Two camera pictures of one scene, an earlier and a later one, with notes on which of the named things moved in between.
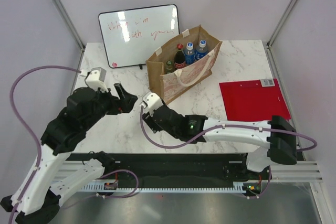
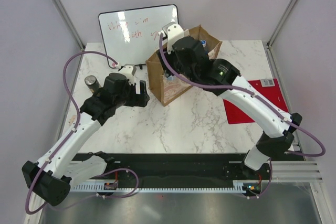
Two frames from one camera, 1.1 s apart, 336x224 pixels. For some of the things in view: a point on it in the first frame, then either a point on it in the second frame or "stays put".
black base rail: x=161 y=170 stays put
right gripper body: x=152 y=125 to x=185 y=70
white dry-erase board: x=130 y=35 stays put
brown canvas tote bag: x=167 y=86 stays put
